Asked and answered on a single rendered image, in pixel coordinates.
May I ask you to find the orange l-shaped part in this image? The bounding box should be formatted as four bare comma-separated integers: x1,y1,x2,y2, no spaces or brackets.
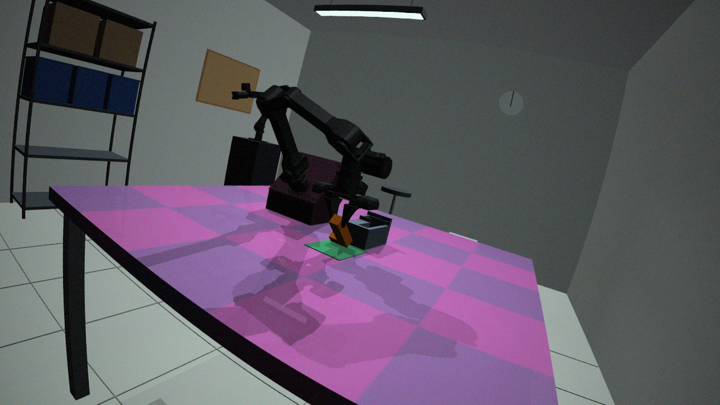
329,214,352,248

